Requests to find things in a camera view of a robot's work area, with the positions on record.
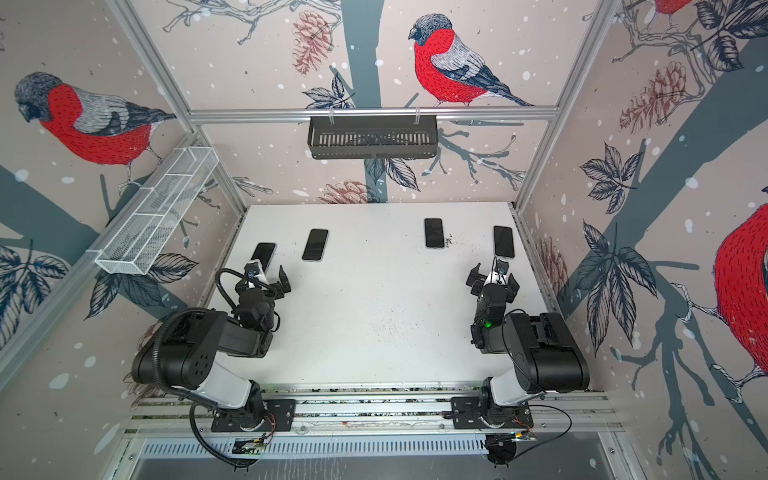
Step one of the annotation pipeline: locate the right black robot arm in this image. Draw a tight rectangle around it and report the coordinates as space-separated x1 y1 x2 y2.
466 258 590 427

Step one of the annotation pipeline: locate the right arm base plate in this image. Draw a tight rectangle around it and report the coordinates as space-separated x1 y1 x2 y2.
446 396 533 430

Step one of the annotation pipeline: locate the black hanging basket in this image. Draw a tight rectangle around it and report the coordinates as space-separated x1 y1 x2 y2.
307 115 439 160

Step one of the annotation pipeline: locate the black phone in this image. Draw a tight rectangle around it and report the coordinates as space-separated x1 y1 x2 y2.
302 229 329 262
493 225 515 258
424 218 445 249

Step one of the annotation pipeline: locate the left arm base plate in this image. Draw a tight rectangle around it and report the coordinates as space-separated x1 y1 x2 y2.
211 399 297 433

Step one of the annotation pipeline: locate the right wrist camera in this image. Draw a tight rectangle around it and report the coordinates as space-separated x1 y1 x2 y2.
486 257 509 286

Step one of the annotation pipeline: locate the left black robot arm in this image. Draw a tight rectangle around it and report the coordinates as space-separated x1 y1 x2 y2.
131 259 292 430

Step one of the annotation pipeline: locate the white wire mesh basket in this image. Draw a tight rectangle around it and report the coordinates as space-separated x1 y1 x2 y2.
95 146 219 275

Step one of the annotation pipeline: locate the aluminium mounting rail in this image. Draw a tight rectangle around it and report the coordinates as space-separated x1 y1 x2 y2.
122 383 622 439

